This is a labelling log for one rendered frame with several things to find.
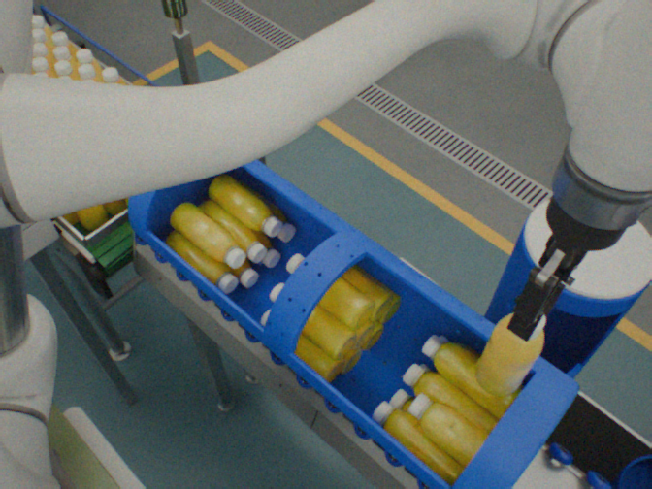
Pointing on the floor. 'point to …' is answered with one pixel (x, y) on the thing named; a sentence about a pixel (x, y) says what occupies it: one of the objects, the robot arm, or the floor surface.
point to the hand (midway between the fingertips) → (535, 308)
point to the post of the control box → (45, 269)
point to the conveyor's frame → (62, 247)
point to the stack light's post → (185, 58)
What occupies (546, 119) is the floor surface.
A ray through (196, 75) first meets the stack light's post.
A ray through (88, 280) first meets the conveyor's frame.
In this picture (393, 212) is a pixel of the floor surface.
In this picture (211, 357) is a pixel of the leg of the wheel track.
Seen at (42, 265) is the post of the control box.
